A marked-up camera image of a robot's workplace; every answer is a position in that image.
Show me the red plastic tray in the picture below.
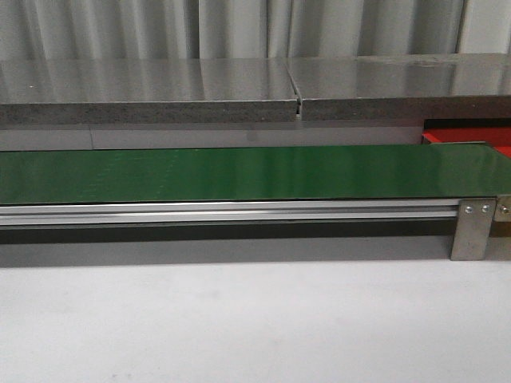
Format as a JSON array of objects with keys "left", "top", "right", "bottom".
[{"left": 422, "top": 118, "right": 511, "bottom": 157}]

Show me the grey pleated curtain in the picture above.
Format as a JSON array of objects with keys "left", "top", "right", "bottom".
[{"left": 1, "top": 1, "right": 510, "bottom": 60}]

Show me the green conveyor belt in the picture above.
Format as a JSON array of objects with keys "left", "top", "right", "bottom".
[{"left": 1, "top": 144, "right": 510, "bottom": 205}]

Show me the steel end bracket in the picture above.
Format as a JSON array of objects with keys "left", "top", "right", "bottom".
[{"left": 493, "top": 195, "right": 511, "bottom": 223}]

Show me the aluminium conveyor side rail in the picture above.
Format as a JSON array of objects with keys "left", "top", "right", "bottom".
[{"left": 1, "top": 199, "right": 460, "bottom": 227}]

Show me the steel conveyor support bracket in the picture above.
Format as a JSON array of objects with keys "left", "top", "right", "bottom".
[{"left": 450, "top": 198, "right": 496, "bottom": 261}]

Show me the left steel table top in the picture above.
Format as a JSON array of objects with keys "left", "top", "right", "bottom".
[{"left": 1, "top": 58, "right": 298, "bottom": 124}]

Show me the right steel table top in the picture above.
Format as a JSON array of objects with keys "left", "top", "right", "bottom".
[{"left": 287, "top": 53, "right": 510, "bottom": 121}]

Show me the steel table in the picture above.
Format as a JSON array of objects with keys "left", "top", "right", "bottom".
[
  {"left": 287, "top": 53, "right": 510, "bottom": 121},
  {"left": 1, "top": 58, "right": 298, "bottom": 124}
]

